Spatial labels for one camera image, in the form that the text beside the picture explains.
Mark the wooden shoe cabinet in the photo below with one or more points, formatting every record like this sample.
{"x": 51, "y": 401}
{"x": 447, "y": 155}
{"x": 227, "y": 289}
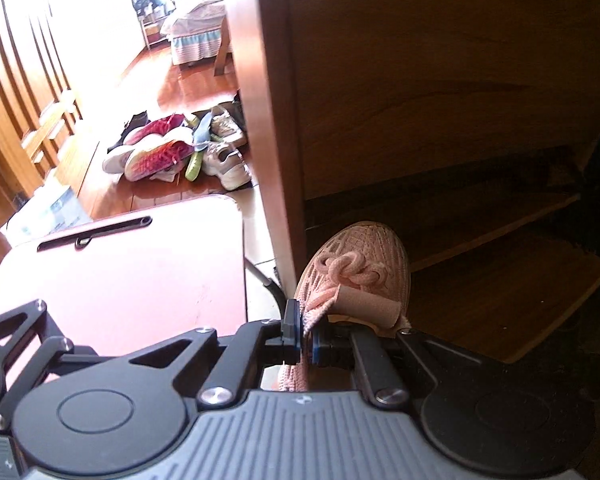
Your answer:
{"x": 430, "y": 85}

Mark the pink folding table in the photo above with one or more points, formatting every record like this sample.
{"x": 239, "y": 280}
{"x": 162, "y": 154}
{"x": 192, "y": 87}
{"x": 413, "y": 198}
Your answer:
{"x": 130, "y": 280}

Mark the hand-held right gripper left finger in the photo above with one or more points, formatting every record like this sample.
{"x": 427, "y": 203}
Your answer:
{"x": 292, "y": 330}

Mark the bed with striped skirt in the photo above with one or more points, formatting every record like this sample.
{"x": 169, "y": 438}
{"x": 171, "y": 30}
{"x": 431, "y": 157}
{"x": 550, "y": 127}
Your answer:
{"x": 195, "y": 35}

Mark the wooden lattice door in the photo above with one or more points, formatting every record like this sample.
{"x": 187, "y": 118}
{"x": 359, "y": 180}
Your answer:
{"x": 25, "y": 85}

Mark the white paper shopping bag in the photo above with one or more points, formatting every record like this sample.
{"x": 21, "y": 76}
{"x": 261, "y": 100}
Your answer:
{"x": 45, "y": 210}

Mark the pink knit sneaker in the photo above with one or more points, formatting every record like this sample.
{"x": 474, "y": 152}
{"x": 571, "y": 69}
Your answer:
{"x": 360, "y": 245}

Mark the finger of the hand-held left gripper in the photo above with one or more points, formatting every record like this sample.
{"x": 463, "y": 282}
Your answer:
{"x": 40, "y": 325}

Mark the pile of shoes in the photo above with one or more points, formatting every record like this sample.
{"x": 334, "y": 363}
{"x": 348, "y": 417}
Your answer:
{"x": 165, "y": 155}

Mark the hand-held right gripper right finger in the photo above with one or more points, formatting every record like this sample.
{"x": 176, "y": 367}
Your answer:
{"x": 317, "y": 345}

